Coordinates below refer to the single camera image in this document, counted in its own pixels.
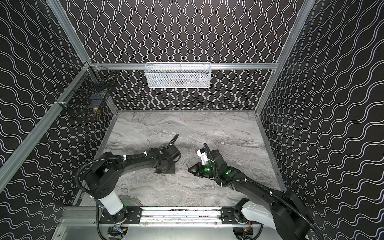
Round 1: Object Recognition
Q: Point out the aluminium left side rail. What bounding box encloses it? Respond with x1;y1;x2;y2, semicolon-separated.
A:
1;63;90;191

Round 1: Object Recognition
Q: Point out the aluminium frame post back left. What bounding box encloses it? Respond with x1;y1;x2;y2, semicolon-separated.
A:
47;0;92;64

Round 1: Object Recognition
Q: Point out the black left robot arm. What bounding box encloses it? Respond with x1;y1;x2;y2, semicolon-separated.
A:
75;135;181;218

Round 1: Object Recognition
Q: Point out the brass padlock in basket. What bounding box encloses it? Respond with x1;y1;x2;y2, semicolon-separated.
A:
93;108;100;118

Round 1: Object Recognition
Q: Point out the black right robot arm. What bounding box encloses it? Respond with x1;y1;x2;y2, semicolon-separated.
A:
188;143;324;240

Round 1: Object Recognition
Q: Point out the black wire wall basket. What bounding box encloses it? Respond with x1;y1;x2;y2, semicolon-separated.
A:
62;66;118;122

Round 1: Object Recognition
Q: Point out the aluminium frame post back right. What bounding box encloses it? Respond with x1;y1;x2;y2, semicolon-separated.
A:
255;0;316;117

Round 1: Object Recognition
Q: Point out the white mesh wall basket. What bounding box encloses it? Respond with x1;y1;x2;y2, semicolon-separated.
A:
145;67;212;89

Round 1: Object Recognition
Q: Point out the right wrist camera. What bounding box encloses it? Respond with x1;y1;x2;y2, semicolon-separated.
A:
197;148;209;165

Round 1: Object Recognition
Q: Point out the aluminium frame post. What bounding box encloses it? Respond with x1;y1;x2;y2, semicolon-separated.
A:
255;0;316;117
47;0;92;64

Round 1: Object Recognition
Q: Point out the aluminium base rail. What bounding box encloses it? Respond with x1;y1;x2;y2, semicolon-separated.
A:
59;206;265;227

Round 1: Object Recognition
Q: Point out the aluminium back crossbar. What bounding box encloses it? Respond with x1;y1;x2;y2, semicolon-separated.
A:
92;63;278;71

